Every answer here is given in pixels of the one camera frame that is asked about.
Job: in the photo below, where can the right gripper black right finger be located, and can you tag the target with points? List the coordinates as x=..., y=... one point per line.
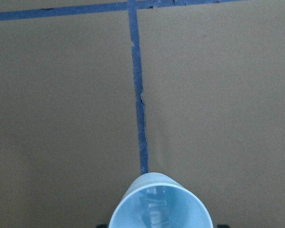
x=222, y=226

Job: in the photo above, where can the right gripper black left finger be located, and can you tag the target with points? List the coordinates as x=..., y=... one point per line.
x=102, y=226

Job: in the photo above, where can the light blue cup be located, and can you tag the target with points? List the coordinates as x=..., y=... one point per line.
x=185, y=209

